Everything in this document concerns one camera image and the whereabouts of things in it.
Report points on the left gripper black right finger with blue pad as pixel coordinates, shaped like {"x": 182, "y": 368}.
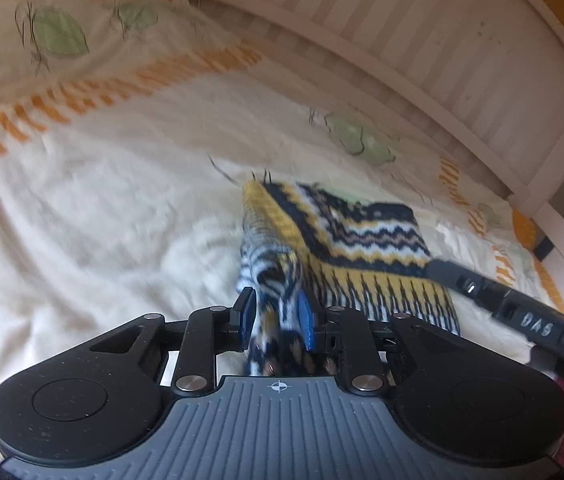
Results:
{"x": 350, "y": 340}

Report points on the cream leaf print bedsheet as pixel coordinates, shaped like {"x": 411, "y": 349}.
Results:
{"x": 127, "y": 129}

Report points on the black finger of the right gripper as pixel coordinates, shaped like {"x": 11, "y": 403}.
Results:
{"x": 486, "y": 293}

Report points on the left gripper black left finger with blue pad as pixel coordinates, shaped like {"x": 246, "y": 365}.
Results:
{"x": 206, "y": 334}

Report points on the white slatted bed headboard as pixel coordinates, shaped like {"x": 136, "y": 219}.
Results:
{"x": 485, "y": 78}

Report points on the navy yellow patterned knit sweater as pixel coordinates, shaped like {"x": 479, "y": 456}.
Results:
{"x": 304, "y": 247}

